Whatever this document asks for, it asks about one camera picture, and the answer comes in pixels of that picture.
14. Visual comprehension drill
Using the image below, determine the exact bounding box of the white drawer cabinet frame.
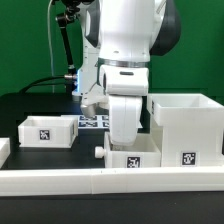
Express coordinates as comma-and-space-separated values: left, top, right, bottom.
147, 94, 224, 167

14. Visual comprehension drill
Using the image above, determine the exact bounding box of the white front drawer box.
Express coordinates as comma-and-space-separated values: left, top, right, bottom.
95, 132, 161, 168

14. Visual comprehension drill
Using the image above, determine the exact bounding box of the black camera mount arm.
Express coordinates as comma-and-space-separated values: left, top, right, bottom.
56, 6, 78, 93

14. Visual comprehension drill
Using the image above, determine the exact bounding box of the white fiducial marker sheet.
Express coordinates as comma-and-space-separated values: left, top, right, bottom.
61, 114, 144, 130

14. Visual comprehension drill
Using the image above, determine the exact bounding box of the white fence rail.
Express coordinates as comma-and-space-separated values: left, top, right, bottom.
0, 166, 224, 196
0, 138, 10, 168

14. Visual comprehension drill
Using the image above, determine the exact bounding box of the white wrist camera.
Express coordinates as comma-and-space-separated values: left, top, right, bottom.
80, 83, 109, 118

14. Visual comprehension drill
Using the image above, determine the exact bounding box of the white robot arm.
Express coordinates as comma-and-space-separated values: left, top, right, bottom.
81, 0, 181, 146

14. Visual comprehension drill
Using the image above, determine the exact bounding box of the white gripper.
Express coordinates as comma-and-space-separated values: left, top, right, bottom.
109, 95, 142, 146

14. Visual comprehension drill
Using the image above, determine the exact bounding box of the white left fence rail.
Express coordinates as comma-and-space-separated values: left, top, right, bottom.
0, 138, 10, 168

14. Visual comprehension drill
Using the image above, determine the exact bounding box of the white front fence rail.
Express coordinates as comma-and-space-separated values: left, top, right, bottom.
0, 166, 224, 196

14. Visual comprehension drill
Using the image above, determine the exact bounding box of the white rear drawer box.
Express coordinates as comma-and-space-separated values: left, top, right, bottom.
18, 116, 78, 148

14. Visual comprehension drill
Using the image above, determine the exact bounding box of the white drawer box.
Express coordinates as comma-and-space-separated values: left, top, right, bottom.
18, 116, 78, 148
95, 132, 161, 168

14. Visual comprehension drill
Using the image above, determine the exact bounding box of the white hanging cable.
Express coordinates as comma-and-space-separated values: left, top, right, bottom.
46, 0, 56, 94

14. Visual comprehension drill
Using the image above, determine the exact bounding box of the black base cable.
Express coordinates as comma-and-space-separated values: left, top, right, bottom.
18, 75, 76, 94

